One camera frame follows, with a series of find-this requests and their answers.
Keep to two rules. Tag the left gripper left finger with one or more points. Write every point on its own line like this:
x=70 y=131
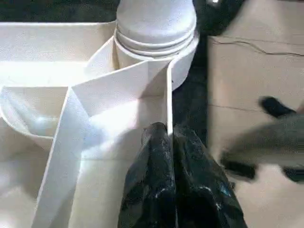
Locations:
x=152 y=185

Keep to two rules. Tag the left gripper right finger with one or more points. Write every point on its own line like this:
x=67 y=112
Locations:
x=199 y=190

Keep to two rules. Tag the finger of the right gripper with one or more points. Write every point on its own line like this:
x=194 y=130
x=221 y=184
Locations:
x=216 y=14

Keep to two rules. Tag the white plastic table leg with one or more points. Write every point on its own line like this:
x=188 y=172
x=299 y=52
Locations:
x=154 y=21

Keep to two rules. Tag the white plastic table top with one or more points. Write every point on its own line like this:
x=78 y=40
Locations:
x=95 y=107

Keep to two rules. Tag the black mat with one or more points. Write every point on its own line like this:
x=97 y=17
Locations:
x=190 y=107

